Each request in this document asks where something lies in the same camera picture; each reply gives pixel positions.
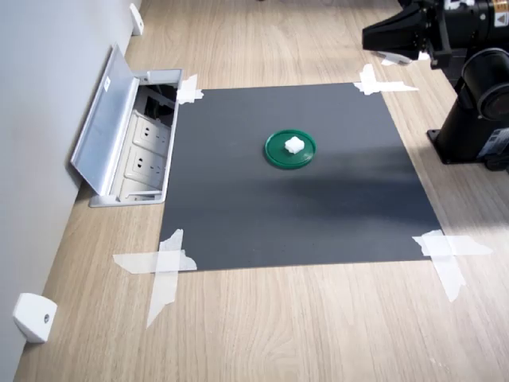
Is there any small white plastic terminal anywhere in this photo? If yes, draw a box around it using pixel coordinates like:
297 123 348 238
283 135 305 155

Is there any white power socket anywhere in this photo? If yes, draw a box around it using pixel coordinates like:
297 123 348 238
127 112 173 147
121 145 168 181

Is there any grey table socket box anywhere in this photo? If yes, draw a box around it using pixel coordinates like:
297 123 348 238
70 43 185 209

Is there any dark grey mat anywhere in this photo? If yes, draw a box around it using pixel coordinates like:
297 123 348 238
159 82 443 273

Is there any white partition bracket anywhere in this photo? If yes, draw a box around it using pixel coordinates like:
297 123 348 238
128 2 145 37
11 292 58 345

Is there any white tape strip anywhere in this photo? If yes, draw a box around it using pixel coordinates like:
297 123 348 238
146 228 185 329
353 80 420 96
176 73 205 106
359 63 378 96
112 249 198 276
428 230 468 303
412 234 495 258

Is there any round green lid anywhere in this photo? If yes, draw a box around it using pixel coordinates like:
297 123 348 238
263 129 318 171

